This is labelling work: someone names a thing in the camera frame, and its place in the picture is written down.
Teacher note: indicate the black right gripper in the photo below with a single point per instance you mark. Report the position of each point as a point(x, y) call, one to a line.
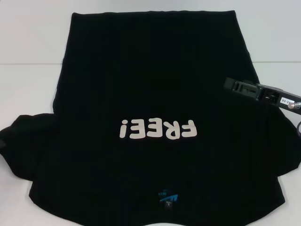
point(272, 96)

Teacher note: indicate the black shirt with FREE print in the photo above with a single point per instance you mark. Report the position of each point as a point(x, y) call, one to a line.
point(152, 70)

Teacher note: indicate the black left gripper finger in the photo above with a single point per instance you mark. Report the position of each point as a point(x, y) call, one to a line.
point(2, 143)

